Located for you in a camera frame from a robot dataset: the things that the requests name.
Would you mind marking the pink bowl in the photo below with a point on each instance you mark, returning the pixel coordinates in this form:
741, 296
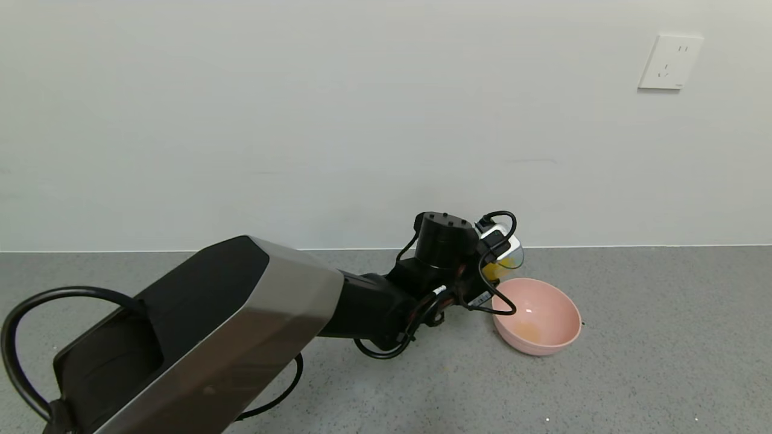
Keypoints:
537, 328

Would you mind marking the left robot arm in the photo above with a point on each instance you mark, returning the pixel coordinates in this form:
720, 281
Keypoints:
241, 337

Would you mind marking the ribbed clear blue-tinted cup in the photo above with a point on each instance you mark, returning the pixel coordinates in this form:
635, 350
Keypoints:
509, 262

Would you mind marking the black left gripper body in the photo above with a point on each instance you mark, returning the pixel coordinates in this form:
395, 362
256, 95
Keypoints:
480, 298

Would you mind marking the white wall socket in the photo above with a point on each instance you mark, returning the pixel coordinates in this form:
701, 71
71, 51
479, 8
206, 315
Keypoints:
669, 62

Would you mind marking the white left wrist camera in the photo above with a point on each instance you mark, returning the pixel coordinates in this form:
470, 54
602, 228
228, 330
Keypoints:
497, 232

